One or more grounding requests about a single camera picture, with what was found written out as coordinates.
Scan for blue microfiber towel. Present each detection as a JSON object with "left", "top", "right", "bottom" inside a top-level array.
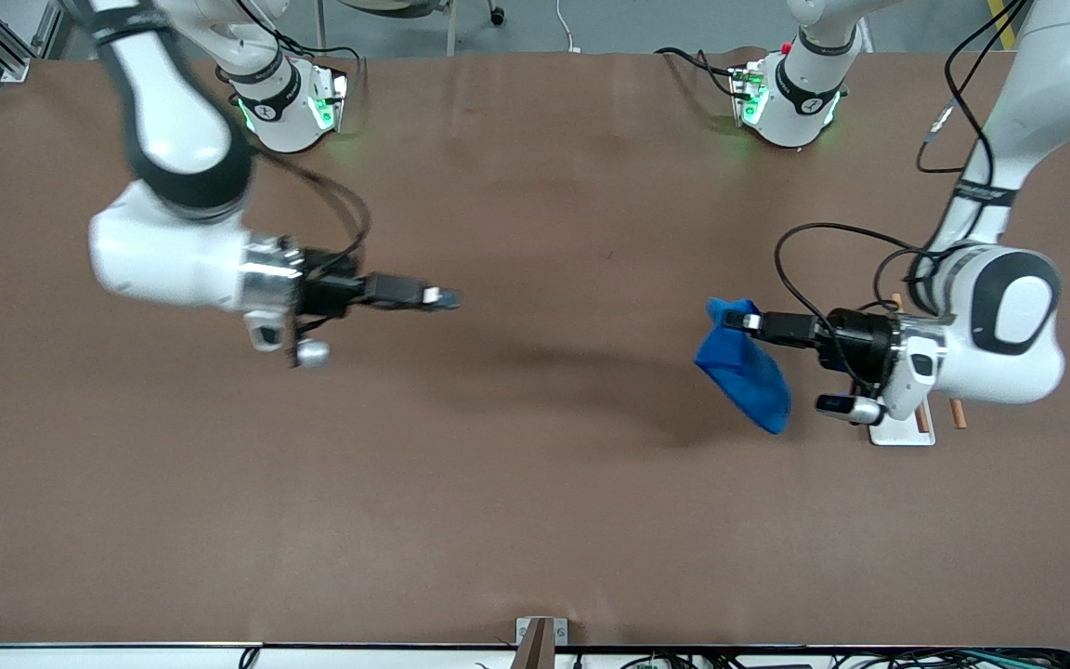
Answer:
[{"left": 692, "top": 297, "right": 792, "bottom": 436}]

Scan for white towel rack wooden bars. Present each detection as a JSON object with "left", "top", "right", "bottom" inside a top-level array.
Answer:
[{"left": 869, "top": 294, "right": 969, "bottom": 448}]

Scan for base connector box green light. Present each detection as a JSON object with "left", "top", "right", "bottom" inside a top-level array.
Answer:
[
  {"left": 730, "top": 60, "right": 770, "bottom": 127},
  {"left": 307, "top": 67, "right": 351, "bottom": 134}
]

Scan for office chair base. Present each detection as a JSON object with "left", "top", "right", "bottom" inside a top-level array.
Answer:
[{"left": 316, "top": 0, "right": 508, "bottom": 57}]

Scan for black base cable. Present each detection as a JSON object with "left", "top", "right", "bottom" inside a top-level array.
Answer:
[
  {"left": 292, "top": 45, "right": 367, "bottom": 92},
  {"left": 654, "top": 46, "right": 742, "bottom": 99}
]

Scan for white floor cable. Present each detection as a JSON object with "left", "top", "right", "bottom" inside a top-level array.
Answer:
[{"left": 555, "top": 0, "right": 583, "bottom": 54}]

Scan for grey metal mounting bracket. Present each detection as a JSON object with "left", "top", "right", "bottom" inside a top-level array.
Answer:
[{"left": 515, "top": 617, "right": 568, "bottom": 647}]

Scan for brown camera post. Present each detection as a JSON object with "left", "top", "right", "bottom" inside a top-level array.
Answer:
[{"left": 510, "top": 620, "right": 555, "bottom": 669}]

